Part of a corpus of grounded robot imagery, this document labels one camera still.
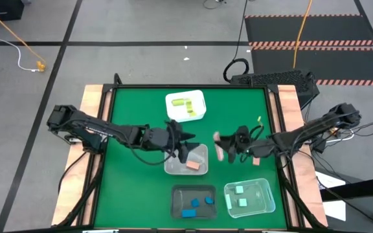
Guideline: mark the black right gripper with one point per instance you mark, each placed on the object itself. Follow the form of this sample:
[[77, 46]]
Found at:
[[246, 142]]

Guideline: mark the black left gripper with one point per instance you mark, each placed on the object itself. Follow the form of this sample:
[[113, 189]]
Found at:
[[164, 139]]

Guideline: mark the pale orange block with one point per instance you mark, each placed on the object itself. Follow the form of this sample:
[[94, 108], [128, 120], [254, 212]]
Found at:
[[193, 165]]

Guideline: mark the yellow cube block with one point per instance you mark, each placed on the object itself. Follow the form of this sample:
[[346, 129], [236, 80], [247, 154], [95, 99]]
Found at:
[[192, 114]]

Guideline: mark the yellow arch block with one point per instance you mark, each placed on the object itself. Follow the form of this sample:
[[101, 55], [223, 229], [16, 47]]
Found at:
[[189, 105]]

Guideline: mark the yellow cylinder block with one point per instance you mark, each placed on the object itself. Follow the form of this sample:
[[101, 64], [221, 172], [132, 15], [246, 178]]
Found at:
[[177, 102]]

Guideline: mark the mint cube block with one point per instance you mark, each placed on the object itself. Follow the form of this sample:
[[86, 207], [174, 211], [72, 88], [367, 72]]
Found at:
[[239, 189], [242, 202]]

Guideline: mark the small blue block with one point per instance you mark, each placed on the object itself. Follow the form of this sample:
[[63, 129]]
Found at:
[[209, 200], [195, 203]]

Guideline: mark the long blue block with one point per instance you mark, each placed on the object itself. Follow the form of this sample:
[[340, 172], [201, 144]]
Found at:
[[188, 213]]

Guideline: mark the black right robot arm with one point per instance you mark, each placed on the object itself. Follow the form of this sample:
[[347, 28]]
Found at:
[[303, 132]]

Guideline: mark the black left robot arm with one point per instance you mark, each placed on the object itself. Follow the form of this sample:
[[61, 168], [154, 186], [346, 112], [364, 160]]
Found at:
[[108, 131]]

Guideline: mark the clear plastic bin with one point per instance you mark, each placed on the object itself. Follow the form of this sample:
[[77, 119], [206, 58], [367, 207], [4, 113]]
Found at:
[[173, 168], [261, 194]]

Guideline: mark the salmon orange block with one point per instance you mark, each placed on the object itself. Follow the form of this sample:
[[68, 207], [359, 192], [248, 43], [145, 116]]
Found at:
[[256, 161]]

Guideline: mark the white plastic bin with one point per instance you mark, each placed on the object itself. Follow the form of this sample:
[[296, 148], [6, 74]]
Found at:
[[173, 115]]

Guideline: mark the dark translucent plastic bin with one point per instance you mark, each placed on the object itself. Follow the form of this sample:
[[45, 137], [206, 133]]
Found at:
[[180, 194]]

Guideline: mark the green table mat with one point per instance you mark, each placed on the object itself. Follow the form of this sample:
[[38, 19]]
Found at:
[[134, 181]]

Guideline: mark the yellow power plug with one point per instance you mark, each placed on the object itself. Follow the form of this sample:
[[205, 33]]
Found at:
[[334, 132]]

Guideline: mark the white sheet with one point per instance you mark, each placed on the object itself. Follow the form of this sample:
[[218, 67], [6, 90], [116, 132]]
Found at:
[[335, 212]]

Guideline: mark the black bar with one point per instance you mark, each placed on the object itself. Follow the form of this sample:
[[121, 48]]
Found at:
[[368, 187]]

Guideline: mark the black hazard-striped floor mat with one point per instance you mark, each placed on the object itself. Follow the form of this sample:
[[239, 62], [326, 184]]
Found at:
[[335, 29]]

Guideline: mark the black box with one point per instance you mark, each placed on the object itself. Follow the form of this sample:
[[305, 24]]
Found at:
[[2, 9]]

